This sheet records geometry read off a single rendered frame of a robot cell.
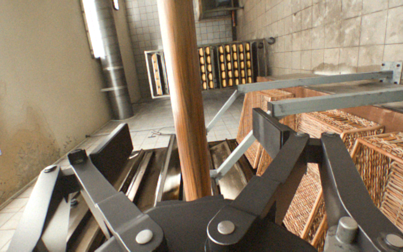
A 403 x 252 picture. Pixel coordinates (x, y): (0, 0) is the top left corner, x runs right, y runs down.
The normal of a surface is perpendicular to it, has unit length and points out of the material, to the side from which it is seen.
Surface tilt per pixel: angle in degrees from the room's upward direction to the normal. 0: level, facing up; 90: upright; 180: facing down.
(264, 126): 0
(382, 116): 0
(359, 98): 90
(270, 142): 0
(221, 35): 90
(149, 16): 90
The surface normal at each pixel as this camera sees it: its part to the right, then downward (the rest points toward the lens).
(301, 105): 0.05, 0.31
